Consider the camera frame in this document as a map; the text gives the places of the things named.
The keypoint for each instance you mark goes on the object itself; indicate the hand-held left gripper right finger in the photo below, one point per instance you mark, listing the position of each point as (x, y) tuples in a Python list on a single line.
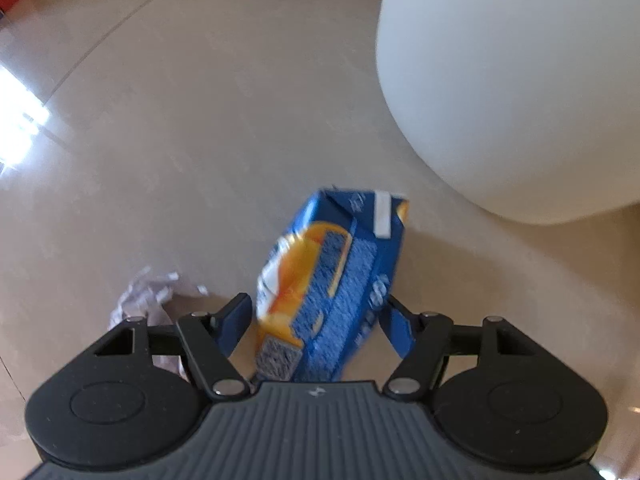
[(400, 332)]

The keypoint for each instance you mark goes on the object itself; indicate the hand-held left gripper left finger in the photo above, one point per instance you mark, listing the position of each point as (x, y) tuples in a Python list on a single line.
[(235, 320)]

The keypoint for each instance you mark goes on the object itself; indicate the blue juice carton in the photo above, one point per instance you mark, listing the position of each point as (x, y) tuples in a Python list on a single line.
[(345, 285)]

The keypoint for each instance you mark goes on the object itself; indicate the white plastic trash bin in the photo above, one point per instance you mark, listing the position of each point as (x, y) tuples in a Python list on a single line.
[(500, 85)]

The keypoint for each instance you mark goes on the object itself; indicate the crumpled grey paper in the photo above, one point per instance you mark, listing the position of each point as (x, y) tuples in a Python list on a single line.
[(145, 297)]

